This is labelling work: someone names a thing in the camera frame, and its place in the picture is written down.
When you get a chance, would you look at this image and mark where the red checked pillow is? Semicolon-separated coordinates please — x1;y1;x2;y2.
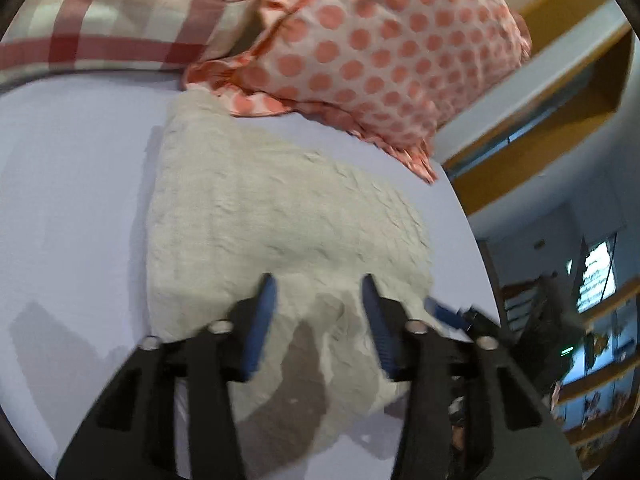
0;0;262;86

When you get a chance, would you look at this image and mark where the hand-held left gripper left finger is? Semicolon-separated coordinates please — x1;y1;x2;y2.
55;273;278;480

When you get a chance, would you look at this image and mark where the beige textured small garment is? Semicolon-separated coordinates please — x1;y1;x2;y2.
145;94;446;463

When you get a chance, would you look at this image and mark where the wooden rack with shelves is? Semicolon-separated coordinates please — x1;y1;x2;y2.
550;280;640;463

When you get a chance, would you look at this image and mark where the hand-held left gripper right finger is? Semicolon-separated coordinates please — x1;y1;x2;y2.
361;273;584;480

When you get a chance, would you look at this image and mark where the bright window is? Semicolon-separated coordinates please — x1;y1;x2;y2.
577;241;615;313

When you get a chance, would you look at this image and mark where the orange polka dot pillow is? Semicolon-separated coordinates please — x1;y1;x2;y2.
181;0;532;184

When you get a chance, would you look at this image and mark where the lavender bed sheet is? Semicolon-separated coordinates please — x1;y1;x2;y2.
0;71;502;480

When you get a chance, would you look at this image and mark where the yellow wooden wall shelf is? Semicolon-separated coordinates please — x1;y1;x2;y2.
440;0;634;218

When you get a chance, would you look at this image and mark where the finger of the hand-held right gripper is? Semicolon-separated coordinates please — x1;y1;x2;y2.
426;298;502;342

